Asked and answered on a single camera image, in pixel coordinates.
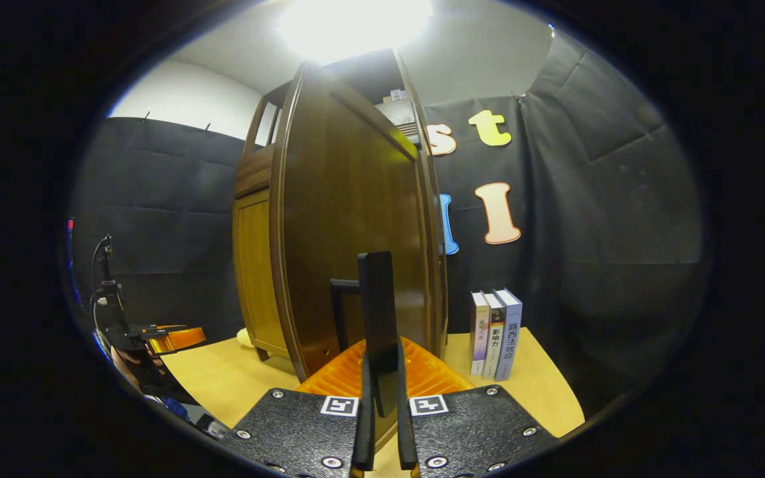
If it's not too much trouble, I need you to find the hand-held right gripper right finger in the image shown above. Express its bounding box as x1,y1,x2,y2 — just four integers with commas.
396,335,559,478

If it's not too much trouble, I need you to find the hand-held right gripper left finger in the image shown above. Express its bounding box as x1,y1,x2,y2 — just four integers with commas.
220,340,377,478

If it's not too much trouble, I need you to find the wooden cabinet door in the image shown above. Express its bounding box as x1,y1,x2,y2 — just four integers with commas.
233,189,290,359
270,60,450,452

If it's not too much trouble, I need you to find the black door handle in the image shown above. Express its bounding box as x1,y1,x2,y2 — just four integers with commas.
329,251,400,419

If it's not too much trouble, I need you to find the wooden double-door shoe cabinet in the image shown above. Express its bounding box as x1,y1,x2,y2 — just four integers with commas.
232,46,450,362

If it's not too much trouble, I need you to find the purple and white book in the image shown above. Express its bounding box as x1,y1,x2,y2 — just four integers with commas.
470,291,491,377

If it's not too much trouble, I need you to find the dark band white book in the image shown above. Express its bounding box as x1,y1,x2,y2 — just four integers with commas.
482,292,507,380

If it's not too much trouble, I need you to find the pale blue book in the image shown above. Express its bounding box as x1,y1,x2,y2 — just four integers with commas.
494,288,523,382

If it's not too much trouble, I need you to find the ribbed wooden drawer front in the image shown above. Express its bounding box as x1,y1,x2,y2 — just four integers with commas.
233,146,276,199

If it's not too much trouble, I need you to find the black backdrop cloth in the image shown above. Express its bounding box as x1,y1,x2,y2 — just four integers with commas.
67,30,712,426

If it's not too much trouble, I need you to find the large ceiling light panel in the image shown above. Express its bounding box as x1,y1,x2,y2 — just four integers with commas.
276,0,433,64

